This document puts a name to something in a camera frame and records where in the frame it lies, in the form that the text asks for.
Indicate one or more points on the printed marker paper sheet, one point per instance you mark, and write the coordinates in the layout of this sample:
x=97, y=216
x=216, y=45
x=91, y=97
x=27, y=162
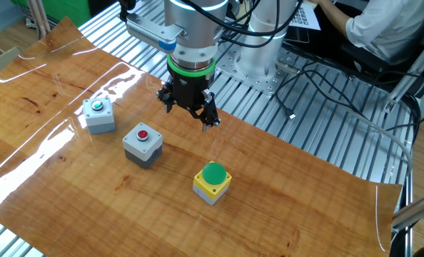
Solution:
x=305, y=18

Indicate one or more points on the yellow green mushroom-button box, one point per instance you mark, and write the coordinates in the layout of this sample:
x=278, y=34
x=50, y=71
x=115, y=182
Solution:
x=213, y=173

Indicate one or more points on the wooden post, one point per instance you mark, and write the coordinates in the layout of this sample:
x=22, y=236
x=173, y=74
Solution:
x=42, y=18

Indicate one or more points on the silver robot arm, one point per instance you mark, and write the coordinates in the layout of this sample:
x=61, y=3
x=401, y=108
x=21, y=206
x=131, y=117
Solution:
x=197, y=28

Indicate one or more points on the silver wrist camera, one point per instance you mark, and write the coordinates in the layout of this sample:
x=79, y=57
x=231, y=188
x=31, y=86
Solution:
x=151, y=34

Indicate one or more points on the light grey green-button box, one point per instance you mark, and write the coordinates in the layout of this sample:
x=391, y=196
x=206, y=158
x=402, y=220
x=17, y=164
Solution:
x=99, y=119

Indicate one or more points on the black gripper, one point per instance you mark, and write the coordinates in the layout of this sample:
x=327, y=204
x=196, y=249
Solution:
x=192, y=89

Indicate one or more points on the brown cardboard box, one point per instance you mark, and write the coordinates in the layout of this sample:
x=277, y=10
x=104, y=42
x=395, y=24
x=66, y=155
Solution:
x=1, y=62

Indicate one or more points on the grey red-button box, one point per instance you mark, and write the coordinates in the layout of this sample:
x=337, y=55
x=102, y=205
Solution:
x=140, y=148

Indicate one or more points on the green panel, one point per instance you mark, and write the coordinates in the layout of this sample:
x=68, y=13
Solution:
x=65, y=10

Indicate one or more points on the bare person forearm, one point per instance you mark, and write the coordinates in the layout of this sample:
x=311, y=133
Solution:
x=335, y=16

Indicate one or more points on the person in white shirt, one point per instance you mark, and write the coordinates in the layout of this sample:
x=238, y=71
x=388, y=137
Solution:
x=387, y=25

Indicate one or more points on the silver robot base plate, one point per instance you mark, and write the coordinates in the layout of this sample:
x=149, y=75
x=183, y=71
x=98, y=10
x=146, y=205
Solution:
x=265, y=84

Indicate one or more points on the aluminium profile beam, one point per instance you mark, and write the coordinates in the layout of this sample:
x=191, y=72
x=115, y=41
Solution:
x=408, y=80
x=419, y=208

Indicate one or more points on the wood-grain table mat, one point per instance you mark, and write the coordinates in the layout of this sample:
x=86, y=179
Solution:
x=269, y=200

